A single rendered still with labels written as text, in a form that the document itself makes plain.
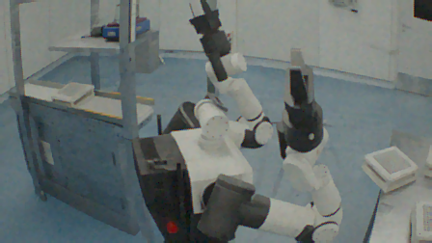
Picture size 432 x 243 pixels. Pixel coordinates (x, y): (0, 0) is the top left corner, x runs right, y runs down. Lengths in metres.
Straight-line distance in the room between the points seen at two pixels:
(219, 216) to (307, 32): 4.86
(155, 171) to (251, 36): 4.88
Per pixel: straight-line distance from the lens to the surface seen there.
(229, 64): 1.39
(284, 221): 1.03
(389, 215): 1.63
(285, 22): 5.72
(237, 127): 1.47
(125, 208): 2.63
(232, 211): 0.99
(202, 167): 1.09
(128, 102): 2.05
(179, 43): 6.23
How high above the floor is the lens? 1.84
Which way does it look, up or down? 25 degrees down
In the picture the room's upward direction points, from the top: straight up
